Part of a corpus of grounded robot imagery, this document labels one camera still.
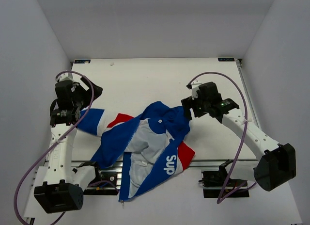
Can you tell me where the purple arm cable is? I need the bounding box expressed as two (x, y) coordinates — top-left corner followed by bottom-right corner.
(191, 71), (257, 204)
(13, 70), (95, 225)

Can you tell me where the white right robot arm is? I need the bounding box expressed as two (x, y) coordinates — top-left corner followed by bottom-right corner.
(181, 80), (296, 192)

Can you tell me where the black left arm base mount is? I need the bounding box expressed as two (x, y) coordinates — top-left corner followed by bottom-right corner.
(80, 161), (123, 196)

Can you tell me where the aluminium table right rail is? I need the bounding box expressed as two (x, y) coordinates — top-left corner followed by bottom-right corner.
(235, 59), (261, 128)

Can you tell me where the blue white red jacket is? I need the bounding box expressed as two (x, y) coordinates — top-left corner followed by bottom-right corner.
(77, 101), (195, 201)

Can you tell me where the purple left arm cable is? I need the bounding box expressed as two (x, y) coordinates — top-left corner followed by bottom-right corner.
(13, 70), (95, 225)

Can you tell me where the aluminium table front rail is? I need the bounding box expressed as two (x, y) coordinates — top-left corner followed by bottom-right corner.
(71, 159), (256, 168)

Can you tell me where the aluminium table rail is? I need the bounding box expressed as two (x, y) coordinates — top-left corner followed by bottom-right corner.
(71, 159), (256, 168)
(235, 59), (261, 128)

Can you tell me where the blue corner label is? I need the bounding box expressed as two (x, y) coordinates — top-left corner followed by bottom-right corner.
(74, 59), (91, 64)
(218, 57), (235, 62)

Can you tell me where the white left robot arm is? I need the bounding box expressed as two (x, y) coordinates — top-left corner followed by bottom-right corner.
(34, 73), (103, 214)

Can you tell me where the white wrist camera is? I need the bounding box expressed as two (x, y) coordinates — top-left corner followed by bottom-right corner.
(56, 73), (73, 82)
(186, 80), (202, 100)

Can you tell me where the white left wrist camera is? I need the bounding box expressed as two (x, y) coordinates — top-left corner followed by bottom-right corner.
(56, 73), (73, 82)

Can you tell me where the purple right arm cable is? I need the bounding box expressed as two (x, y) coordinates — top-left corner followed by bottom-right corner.
(191, 71), (257, 204)

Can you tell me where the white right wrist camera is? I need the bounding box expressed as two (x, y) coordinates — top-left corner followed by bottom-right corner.
(186, 80), (202, 100)

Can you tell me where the blue left corner label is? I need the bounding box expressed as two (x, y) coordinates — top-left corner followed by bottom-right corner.
(74, 59), (91, 64)

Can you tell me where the blue right corner label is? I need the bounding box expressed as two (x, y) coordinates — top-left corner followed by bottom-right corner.
(218, 57), (235, 62)

